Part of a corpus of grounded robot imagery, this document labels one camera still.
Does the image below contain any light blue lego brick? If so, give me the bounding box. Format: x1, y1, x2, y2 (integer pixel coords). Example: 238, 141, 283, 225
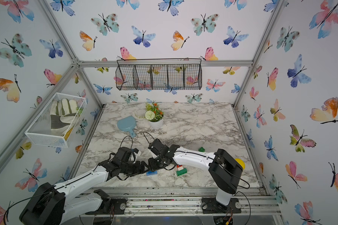
146, 171, 158, 176

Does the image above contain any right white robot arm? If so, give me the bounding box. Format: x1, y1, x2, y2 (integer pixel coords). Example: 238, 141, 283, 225
148, 139, 244, 206

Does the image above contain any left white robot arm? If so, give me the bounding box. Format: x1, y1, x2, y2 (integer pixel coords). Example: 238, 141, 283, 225
19, 147, 149, 225

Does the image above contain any white plant pot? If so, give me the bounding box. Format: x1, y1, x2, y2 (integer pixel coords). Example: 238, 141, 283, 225
148, 119, 164, 129

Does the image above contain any artificial green plant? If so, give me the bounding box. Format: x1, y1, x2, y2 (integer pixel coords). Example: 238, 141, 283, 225
144, 102, 164, 122

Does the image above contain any grey white work glove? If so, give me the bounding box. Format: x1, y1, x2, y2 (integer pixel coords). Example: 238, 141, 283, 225
50, 98, 78, 136

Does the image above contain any white wire basket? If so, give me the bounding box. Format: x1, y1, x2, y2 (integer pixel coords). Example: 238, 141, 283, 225
25, 92, 87, 148

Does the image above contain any black wire wall basket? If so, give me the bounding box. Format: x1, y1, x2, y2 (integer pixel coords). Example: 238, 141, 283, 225
114, 58, 202, 92

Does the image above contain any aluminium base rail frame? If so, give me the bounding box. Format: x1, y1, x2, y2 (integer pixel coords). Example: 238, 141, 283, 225
45, 185, 285, 218

